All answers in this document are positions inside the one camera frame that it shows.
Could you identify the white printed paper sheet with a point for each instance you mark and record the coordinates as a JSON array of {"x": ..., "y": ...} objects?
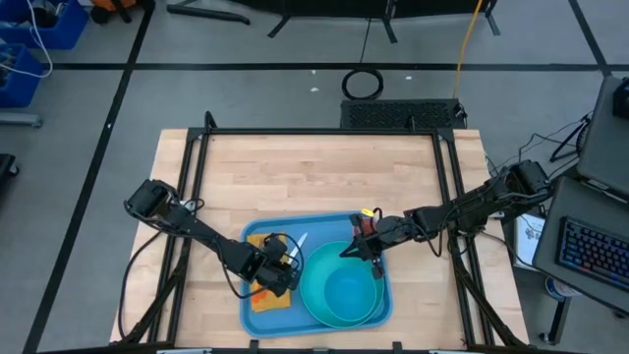
[{"x": 531, "y": 241}]

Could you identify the black metal table frame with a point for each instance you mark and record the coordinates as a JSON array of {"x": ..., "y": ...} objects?
[{"x": 319, "y": 131}]

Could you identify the pink cup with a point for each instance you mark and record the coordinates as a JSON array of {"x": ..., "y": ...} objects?
[{"x": 369, "y": 228}]

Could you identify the grey metal bar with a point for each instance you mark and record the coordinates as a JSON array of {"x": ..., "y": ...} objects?
[{"x": 19, "y": 120}]

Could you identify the black rounded object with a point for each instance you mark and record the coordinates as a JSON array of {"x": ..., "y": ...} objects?
[{"x": 6, "y": 169}]

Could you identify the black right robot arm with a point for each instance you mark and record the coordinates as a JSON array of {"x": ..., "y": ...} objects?
[{"x": 481, "y": 201}]

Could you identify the black table with legs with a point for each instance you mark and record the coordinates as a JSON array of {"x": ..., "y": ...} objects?
[{"x": 344, "y": 6}]

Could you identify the black pole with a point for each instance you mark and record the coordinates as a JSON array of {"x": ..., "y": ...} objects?
[{"x": 206, "y": 13}]

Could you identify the blue storage bin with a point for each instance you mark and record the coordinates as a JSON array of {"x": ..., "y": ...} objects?
[
  {"x": 74, "y": 29},
  {"x": 24, "y": 83}
]

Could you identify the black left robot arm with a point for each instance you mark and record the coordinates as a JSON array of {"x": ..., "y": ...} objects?
[{"x": 206, "y": 236}]

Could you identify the blue ribbed bowl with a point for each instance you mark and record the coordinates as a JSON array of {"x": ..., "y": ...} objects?
[{"x": 350, "y": 295}]

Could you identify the orange and black object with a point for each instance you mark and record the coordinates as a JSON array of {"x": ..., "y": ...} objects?
[{"x": 110, "y": 4}]

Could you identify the blue plastic tray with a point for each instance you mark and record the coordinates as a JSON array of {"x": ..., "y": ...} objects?
[{"x": 265, "y": 322}]

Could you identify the grey desk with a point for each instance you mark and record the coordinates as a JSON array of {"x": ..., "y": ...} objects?
[{"x": 550, "y": 236}]

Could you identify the yellow cloth napkin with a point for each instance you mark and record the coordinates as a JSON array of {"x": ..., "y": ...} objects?
[{"x": 272, "y": 304}]

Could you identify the white and blue roll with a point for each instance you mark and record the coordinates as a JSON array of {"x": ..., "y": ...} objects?
[{"x": 555, "y": 290}]

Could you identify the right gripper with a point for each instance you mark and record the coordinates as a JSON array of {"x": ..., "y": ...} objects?
[{"x": 393, "y": 231}]

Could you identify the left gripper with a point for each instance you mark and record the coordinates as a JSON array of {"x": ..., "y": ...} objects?
[{"x": 277, "y": 275}]

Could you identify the black device on panel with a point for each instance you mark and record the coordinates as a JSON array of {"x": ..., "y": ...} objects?
[{"x": 621, "y": 98}]

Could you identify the grey desk panel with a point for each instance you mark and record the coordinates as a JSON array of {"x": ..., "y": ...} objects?
[{"x": 604, "y": 147}]

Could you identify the black desk stand leg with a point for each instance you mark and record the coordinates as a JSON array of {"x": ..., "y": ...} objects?
[{"x": 557, "y": 319}]

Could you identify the backlit black keyboard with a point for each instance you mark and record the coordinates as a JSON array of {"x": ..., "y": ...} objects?
[{"x": 589, "y": 251}]

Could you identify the teal plate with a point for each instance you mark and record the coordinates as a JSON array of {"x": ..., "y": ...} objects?
[{"x": 312, "y": 280}]

